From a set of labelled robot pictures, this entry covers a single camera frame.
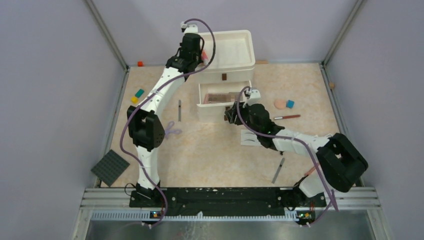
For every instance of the teal toy block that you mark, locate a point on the teal toy block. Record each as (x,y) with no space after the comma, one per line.
(139,93)

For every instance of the wooden block behind table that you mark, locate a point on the wooden block behind table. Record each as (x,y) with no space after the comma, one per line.
(261,62)

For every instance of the pink spray bottle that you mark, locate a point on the pink spray bottle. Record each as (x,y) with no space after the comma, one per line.
(204,57)

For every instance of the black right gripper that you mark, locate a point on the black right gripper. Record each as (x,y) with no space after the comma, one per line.
(231,114)

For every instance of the yellow toy block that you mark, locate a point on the yellow toy block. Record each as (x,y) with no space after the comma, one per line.
(134,100)

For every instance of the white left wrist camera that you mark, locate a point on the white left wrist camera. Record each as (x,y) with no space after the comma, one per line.
(189,28)

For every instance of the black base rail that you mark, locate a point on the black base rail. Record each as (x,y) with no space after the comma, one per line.
(225,201)

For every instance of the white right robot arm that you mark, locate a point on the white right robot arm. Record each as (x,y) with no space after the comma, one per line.
(339,164)

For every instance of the coral pink pencil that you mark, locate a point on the coral pink pencil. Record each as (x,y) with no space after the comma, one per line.
(309,172)

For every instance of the blue toy cube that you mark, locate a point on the blue toy cube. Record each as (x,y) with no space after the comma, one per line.
(290,104)

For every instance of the eyebrow stencil sheet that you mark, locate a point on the eyebrow stencil sheet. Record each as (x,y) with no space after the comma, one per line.
(248,138)

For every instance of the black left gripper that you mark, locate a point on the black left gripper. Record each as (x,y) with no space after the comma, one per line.
(198,59)

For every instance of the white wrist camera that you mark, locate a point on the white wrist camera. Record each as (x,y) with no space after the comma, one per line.
(252,95)
(189,28)

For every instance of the dark grey building baseplate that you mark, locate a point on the dark grey building baseplate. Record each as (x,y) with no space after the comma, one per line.
(110,168)

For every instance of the white drawer organizer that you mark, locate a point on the white drawer organizer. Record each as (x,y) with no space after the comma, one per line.
(232,68)

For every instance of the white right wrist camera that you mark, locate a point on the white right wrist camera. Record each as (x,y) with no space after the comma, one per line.
(252,95)

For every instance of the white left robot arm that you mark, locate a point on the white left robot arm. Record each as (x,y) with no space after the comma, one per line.
(144,124)

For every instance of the round peach makeup puff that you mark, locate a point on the round peach makeup puff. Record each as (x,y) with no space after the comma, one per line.
(280,104)

